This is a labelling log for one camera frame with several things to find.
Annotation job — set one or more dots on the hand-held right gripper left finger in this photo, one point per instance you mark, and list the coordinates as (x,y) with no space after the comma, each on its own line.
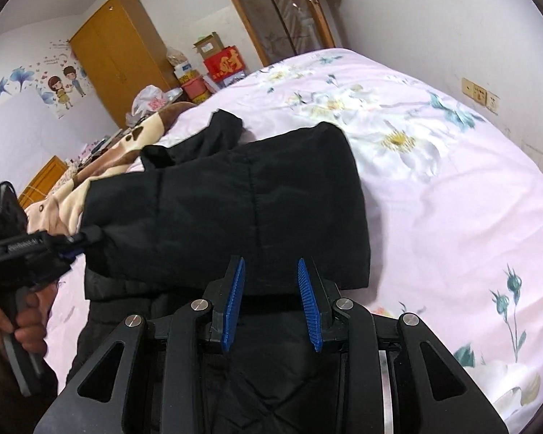
(235,303)

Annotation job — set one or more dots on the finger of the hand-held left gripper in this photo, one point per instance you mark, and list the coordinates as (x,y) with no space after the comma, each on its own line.
(83,239)

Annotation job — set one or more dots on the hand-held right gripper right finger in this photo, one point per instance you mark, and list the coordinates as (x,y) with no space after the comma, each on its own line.
(308,303)

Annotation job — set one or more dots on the black padded jacket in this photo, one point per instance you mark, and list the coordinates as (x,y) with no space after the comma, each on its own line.
(253,190)

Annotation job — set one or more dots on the person's left forearm brown sleeve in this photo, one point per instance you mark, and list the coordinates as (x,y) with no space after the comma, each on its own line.
(0,393)

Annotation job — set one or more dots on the person's left hand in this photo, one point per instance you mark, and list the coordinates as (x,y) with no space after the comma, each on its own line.
(34,321)

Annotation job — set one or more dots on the wooden headboard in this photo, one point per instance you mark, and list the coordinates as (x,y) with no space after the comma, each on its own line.
(45,176)

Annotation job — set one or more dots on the brown bear print blanket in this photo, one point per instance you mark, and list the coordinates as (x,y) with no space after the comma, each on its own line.
(140,133)

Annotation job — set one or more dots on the white plastic bag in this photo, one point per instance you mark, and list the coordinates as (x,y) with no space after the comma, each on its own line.
(147,99)

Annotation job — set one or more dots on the pink floral bed sheet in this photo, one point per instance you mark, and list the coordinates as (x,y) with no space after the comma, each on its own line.
(434,212)

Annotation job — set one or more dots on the pink plastic container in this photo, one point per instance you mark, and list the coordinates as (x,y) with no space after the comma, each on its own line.
(193,87)

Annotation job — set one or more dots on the wooden wardrobe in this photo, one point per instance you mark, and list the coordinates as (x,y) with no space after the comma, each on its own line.
(117,54)

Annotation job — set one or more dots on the clear snack bag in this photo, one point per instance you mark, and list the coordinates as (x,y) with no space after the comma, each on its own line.
(178,58)

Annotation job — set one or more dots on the red gift box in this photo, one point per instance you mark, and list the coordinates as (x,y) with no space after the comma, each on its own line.
(224,64)

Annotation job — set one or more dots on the cardboard box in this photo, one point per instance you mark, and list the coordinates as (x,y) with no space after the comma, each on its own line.
(210,45)

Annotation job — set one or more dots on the wooden glass door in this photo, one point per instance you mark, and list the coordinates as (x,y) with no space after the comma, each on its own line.
(271,9)

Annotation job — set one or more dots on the cartoon couple wall sticker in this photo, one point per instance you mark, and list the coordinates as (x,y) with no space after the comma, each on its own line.
(59,90)

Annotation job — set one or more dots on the beige wall socket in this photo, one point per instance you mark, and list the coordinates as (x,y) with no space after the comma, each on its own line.
(474,92)
(493,103)

